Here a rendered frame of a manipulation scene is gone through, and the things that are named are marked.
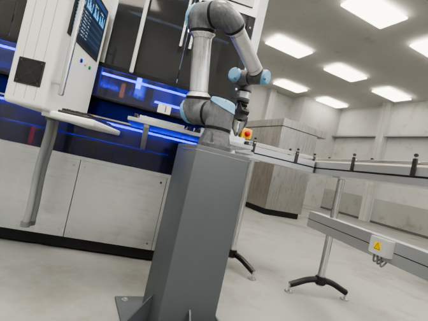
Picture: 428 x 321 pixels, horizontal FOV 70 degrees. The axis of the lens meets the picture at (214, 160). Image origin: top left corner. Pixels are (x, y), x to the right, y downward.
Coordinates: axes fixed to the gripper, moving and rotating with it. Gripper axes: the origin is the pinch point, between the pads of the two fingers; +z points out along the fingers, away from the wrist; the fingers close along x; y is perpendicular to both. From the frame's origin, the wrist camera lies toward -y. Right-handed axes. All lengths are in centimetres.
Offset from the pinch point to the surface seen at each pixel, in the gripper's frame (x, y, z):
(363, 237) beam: -84, -13, 42
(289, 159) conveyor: -59, 50, 3
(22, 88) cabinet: 104, -15, 6
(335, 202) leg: -87, 22, 27
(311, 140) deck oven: -291, 437, -84
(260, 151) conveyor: -35, 50, 2
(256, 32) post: -9, 39, -78
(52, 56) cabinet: 95, -17, -11
